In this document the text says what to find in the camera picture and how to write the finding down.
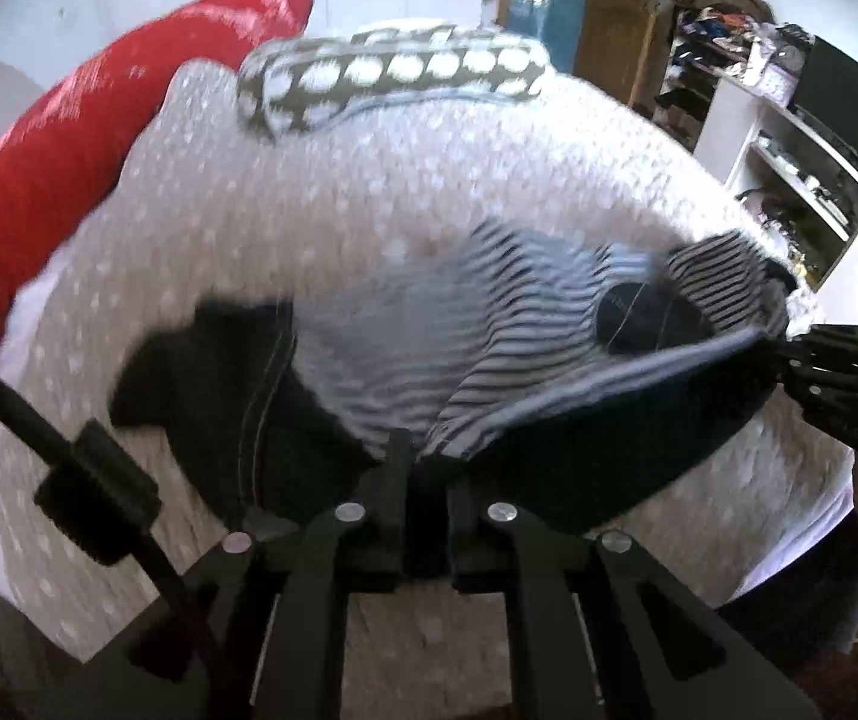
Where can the long red pillow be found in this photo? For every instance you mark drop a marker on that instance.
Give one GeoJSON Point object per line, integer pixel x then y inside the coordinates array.
{"type": "Point", "coordinates": [63, 156]}

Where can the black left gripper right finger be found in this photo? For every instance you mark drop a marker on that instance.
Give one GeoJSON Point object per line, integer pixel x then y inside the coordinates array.
{"type": "Point", "coordinates": [598, 628]}

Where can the black television screen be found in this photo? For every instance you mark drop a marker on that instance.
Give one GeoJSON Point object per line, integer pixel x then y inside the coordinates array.
{"type": "Point", "coordinates": [828, 91]}

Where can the cluttered shoe rack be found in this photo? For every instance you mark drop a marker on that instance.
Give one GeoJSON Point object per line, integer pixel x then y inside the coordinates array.
{"type": "Point", "coordinates": [713, 40]}

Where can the navy striped pants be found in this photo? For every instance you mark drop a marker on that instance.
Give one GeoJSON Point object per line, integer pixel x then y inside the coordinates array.
{"type": "Point", "coordinates": [572, 381]}

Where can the white shelf unit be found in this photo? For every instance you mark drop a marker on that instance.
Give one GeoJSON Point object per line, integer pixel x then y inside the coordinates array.
{"type": "Point", "coordinates": [797, 182]}

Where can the olive pillow with white dots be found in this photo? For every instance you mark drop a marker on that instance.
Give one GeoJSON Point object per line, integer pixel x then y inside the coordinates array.
{"type": "Point", "coordinates": [312, 83]}

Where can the brown wooden door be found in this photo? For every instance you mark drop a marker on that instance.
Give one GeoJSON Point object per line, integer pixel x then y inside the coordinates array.
{"type": "Point", "coordinates": [613, 45]}

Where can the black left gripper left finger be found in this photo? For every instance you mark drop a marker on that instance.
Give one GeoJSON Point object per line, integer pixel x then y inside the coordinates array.
{"type": "Point", "coordinates": [281, 654]}

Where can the beige dotted quilted bedspread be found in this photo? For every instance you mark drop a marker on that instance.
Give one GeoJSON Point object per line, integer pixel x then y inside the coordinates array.
{"type": "Point", "coordinates": [205, 207]}

